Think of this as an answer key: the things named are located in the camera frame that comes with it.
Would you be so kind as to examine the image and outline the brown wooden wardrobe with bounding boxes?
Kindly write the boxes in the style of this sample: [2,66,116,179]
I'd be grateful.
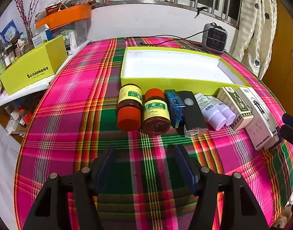
[260,0,293,96]

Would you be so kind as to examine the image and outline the lime green lidded box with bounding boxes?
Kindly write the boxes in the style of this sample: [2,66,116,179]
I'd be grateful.
[0,35,68,96]

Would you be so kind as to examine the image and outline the lime green tray box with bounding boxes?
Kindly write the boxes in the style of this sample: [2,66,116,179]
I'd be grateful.
[120,47,252,96]

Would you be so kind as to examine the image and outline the blue white carton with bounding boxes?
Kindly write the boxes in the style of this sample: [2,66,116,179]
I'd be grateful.
[38,27,53,42]

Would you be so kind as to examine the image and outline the brown medicine bottle red cap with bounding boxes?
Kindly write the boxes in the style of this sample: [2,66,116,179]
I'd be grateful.
[116,83,143,132]
[142,88,171,135]

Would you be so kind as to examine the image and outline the blue tissue packet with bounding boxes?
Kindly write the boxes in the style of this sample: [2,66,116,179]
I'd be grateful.
[0,19,24,45]

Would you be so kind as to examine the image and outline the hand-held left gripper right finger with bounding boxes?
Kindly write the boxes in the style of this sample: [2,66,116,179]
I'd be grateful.
[174,145,269,230]

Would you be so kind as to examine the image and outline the black strap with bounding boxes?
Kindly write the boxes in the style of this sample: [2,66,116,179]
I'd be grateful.
[194,6,208,18]

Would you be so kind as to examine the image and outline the clear blue USB device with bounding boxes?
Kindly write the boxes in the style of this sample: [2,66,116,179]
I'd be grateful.
[164,89,186,128]

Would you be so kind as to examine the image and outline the red toy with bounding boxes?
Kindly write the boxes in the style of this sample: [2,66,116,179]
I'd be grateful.
[16,107,33,126]

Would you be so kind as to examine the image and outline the cream heart print curtain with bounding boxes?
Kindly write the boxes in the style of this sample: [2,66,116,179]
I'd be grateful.
[230,0,278,77]

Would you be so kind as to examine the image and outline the white plastic bottle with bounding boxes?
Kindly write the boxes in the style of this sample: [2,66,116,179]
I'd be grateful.
[70,30,79,49]

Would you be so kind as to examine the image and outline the white side table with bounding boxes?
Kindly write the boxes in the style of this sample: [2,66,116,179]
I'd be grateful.
[0,39,92,111]

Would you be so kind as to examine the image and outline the clear bin orange lid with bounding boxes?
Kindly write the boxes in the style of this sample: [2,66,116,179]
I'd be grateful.
[34,5,93,51]

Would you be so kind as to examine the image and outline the pink plaid tablecloth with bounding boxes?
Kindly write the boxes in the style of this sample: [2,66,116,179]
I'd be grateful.
[15,36,293,230]

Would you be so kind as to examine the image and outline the black sensor light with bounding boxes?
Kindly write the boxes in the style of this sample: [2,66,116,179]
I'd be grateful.
[176,90,208,138]

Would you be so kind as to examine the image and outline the grey small space heater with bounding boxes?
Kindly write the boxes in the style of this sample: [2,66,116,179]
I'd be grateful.
[201,23,227,54]

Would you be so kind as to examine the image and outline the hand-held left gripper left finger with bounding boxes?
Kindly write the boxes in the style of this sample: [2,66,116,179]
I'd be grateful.
[22,144,117,230]

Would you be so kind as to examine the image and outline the beige box green label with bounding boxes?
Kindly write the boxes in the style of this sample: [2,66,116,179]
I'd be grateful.
[217,86,254,130]

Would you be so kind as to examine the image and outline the pink dried flower branches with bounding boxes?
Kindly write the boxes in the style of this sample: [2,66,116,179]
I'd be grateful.
[14,0,51,46]

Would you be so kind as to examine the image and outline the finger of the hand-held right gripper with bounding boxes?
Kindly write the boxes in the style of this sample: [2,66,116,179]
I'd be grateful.
[279,113,293,152]

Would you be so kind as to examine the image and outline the white tube lilac cap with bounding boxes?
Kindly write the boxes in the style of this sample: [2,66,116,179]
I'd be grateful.
[194,93,227,130]
[209,96,237,126]

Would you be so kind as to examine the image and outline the white box carabiner print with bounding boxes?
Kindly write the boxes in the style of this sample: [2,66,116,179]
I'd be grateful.
[239,87,280,151]

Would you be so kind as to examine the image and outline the cluster of small jars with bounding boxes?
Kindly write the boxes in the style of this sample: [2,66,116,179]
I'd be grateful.
[0,36,34,99]

